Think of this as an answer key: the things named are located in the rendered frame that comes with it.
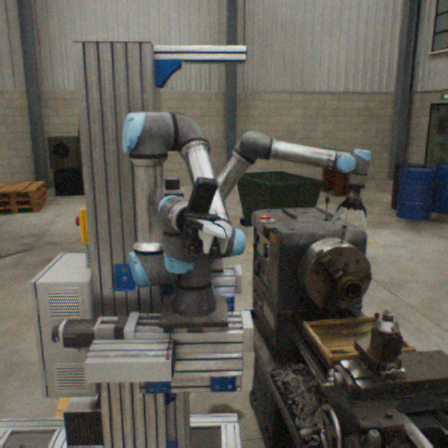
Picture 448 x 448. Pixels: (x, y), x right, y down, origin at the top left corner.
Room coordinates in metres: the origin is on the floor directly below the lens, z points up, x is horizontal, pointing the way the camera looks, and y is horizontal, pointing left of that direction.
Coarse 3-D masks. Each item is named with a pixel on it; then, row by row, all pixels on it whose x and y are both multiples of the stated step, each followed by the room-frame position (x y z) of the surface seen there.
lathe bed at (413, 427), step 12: (312, 312) 1.96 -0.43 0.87; (336, 312) 2.01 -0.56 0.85; (348, 312) 2.00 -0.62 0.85; (360, 312) 1.96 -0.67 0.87; (300, 324) 1.89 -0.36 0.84; (300, 336) 1.86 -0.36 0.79; (300, 348) 1.88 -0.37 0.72; (312, 348) 1.75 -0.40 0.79; (312, 360) 1.72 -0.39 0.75; (324, 360) 1.57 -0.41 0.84; (324, 372) 1.57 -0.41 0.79; (408, 420) 1.19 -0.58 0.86; (420, 420) 1.22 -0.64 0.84; (432, 420) 1.22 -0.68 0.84; (444, 420) 1.20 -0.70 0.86; (408, 432) 1.13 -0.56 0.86; (420, 432) 1.13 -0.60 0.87; (432, 432) 1.19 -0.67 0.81; (444, 432) 1.17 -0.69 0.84; (396, 444) 1.09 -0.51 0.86; (408, 444) 1.11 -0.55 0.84; (420, 444) 1.08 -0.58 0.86; (444, 444) 1.16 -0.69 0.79
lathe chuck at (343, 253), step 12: (336, 240) 1.94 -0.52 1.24; (312, 252) 1.90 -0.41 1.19; (336, 252) 1.86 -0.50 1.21; (348, 252) 1.87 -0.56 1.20; (360, 252) 1.88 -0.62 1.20; (312, 264) 1.84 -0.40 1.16; (336, 264) 1.86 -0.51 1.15; (348, 264) 1.87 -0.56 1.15; (360, 264) 1.88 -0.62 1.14; (300, 276) 1.91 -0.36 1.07; (312, 276) 1.84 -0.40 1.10; (324, 276) 1.85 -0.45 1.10; (312, 288) 1.84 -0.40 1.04; (324, 288) 1.85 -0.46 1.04; (324, 300) 1.85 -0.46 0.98; (348, 300) 1.87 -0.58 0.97
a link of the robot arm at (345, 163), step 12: (252, 132) 1.89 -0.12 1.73; (240, 144) 1.89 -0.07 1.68; (252, 144) 1.84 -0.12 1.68; (264, 144) 1.82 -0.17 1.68; (276, 144) 1.83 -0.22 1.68; (288, 144) 1.84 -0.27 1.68; (252, 156) 1.86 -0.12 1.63; (264, 156) 1.83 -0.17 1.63; (276, 156) 1.83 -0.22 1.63; (288, 156) 1.82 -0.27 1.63; (300, 156) 1.82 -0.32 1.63; (312, 156) 1.81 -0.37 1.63; (324, 156) 1.81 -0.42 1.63; (336, 156) 1.82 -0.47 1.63; (348, 156) 1.79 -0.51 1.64; (336, 168) 1.82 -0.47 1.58; (348, 168) 1.79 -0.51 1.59
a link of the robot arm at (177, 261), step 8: (168, 240) 1.05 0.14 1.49; (176, 240) 1.04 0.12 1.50; (168, 248) 1.05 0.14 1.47; (176, 248) 1.04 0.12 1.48; (168, 256) 1.05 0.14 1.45; (176, 256) 1.04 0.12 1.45; (184, 256) 1.05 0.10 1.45; (192, 256) 1.06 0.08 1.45; (200, 256) 1.07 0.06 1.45; (208, 256) 1.08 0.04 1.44; (168, 264) 1.05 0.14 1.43; (176, 264) 1.04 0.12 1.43; (184, 264) 1.05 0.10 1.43; (192, 264) 1.07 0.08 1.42; (176, 272) 1.05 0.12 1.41; (184, 272) 1.05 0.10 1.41
